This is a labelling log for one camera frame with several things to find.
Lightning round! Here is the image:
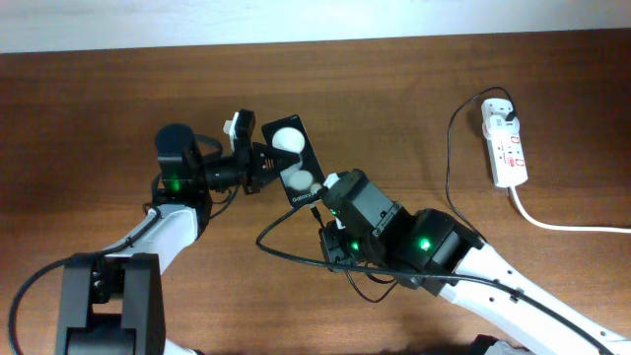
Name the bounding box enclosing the black Samsung Galaxy phone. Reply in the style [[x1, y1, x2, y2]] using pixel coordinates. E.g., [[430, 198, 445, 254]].
[[261, 114, 324, 207]]

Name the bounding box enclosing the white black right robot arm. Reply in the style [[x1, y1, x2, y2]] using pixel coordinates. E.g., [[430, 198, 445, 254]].
[[322, 170, 630, 354]]

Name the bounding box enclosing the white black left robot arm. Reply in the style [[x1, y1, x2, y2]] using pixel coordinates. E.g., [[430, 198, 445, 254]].
[[55, 111, 317, 355]]

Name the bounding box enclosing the white charger plug adapter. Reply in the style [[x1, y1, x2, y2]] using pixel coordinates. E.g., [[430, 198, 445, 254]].
[[481, 98, 521, 139]]

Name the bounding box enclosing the white power strip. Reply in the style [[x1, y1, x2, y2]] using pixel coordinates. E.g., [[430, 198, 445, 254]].
[[485, 133, 528, 188]]

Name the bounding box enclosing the white power strip cord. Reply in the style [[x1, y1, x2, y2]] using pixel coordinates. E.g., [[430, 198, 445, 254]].
[[507, 185, 631, 235]]

